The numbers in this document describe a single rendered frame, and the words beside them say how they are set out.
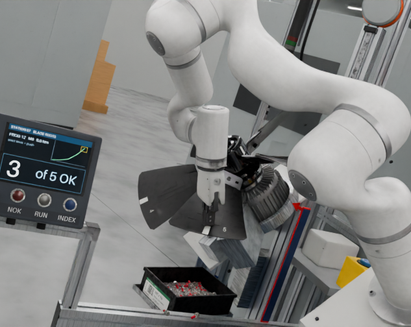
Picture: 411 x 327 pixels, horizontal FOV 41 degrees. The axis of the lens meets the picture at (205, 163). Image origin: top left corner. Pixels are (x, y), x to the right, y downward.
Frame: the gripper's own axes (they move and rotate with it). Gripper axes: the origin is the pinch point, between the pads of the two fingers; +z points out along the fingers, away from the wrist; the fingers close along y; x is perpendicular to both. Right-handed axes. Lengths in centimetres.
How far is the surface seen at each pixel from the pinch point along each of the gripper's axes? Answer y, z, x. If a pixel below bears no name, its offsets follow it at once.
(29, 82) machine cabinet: 577, 58, 9
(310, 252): 33, 35, -57
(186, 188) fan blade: 29.6, 2.1, -3.7
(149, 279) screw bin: -3.1, 14.6, 18.0
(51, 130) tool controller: -25, -34, 44
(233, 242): 3.3, 10.6, -9.8
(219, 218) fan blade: 1.5, 1.4, -3.9
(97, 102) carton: 828, 138, -121
